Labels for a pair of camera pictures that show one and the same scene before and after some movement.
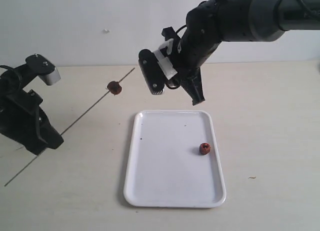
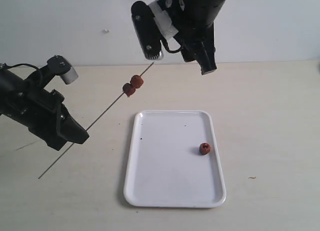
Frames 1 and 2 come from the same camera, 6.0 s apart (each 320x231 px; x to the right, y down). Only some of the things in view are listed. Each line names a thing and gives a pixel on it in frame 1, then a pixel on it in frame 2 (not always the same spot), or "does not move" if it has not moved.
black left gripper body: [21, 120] -> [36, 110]
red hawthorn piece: [114, 87] -> [128, 90]
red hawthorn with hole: [204, 148] does not move
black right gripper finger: [193, 85] -> [206, 56]
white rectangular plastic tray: [164, 166] does not move
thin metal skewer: [70, 125] -> [90, 126]
